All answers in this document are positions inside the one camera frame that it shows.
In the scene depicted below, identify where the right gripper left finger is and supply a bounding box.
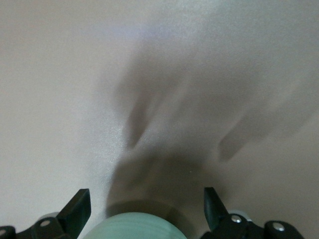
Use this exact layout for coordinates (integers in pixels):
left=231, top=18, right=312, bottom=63
left=0, top=188, right=92, bottom=239

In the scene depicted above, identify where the brown table cover mat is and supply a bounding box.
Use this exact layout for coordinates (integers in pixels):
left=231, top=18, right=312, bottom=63
left=0, top=0, right=319, bottom=239

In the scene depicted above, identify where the dark green bowl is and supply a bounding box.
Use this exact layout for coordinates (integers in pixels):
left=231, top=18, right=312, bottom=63
left=83, top=211, right=186, bottom=239

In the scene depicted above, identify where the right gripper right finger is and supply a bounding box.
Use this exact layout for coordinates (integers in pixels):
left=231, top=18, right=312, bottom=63
left=203, top=187, right=304, bottom=239

